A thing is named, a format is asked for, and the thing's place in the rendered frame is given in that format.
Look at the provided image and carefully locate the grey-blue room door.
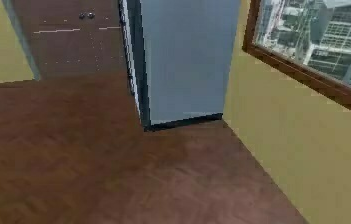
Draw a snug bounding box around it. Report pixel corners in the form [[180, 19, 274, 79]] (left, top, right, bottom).
[[118, 0, 243, 132]]

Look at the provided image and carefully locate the dark brown room door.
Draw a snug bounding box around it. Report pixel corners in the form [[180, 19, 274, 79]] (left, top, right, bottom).
[[12, 0, 128, 81]]

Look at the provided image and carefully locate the brown framed window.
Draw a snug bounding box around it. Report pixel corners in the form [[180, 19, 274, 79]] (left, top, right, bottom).
[[242, 0, 351, 119]]

